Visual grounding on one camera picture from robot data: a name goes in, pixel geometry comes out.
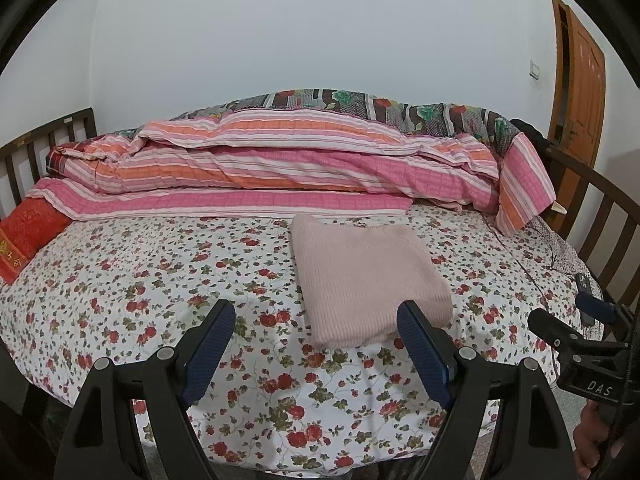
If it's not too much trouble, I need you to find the dark wooden bed headboard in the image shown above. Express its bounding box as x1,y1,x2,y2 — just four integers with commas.
0,107,98,196

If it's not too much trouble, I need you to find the red pillow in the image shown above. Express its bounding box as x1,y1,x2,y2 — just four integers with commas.
0,199,73,286

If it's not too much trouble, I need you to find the dark wooden bed footboard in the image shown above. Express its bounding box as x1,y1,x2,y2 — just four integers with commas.
542,142,640,313

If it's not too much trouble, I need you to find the pink striped quilt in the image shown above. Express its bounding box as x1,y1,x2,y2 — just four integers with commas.
25,107,557,237

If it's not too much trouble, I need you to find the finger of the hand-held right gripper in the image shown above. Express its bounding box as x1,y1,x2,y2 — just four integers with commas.
527,307,630,361
574,272,622,328

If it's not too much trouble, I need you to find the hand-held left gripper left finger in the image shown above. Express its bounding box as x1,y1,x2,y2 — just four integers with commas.
54,300,237,480

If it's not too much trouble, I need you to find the dark floral patchwork quilt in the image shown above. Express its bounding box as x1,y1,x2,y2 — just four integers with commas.
170,89,523,147

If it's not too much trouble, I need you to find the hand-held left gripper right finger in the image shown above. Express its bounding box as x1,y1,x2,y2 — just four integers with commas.
396,300,574,480

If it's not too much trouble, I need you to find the pink knit sweater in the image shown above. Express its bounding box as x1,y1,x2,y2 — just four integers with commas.
290,213,454,349

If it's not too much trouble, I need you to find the person's right hand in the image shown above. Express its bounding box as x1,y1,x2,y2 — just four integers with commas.
571,400,617,480

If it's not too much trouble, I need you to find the floral bed sheet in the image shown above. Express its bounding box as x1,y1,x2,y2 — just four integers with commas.
0,200,595,474

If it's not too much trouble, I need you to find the brown wooden door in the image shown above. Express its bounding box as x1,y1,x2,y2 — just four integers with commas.
547,0,607,207

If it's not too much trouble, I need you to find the black garment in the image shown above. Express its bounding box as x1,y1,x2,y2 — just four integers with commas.
510,119,549,149

